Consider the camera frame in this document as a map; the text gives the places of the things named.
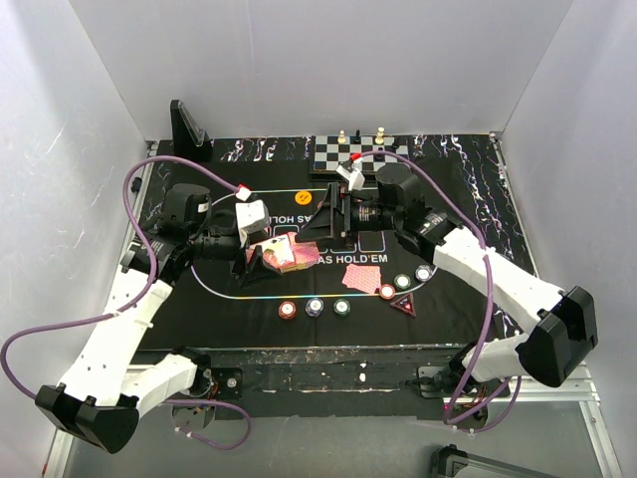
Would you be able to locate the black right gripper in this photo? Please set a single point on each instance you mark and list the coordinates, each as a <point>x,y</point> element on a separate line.
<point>322,225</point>

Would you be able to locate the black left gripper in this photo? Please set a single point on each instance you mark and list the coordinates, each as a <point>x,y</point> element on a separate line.
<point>250,273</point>

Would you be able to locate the red playing card box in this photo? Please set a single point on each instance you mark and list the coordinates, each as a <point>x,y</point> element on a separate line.
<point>276,251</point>

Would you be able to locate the red-backed playing card deck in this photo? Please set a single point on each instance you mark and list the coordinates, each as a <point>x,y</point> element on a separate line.
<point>306,254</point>

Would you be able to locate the yellow big blind button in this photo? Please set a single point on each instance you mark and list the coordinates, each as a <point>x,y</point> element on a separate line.
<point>303,197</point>

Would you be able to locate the red poker chip stack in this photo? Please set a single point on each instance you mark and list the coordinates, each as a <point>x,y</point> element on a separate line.
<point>287,310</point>

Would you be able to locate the blue poker chip stack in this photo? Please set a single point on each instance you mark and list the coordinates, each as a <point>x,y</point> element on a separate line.
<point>314,307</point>

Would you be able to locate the green poker chip stack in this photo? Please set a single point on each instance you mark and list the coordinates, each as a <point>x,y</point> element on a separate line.
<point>341,307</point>

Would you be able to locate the red chips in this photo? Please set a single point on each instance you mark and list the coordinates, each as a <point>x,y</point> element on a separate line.
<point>386,292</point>

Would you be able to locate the green chips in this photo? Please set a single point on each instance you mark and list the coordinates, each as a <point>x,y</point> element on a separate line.
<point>402,282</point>

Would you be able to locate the black triangular all-in marker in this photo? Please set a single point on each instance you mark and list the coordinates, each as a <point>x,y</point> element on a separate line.
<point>404,304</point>

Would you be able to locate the dealt red-backed playing card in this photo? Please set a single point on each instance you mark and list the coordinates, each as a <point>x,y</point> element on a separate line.
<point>372,279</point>

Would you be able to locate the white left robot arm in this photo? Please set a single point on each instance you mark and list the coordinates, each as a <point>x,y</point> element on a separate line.
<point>95,400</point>

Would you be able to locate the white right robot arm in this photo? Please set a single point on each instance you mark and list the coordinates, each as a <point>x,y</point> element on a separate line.
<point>557,326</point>

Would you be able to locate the black white chessboard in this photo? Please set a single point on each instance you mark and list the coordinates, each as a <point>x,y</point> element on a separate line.
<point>328,154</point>

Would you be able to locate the white chess piece right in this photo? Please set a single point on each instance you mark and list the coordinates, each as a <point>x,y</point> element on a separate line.
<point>379,139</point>

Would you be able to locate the black card dealer shoe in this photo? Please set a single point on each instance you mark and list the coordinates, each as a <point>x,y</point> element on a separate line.
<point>190,140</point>

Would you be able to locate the black case corner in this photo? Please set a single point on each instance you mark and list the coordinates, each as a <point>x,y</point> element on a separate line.
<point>452,462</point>

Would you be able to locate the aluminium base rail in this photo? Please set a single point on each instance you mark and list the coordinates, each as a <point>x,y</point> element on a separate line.
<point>264,379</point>

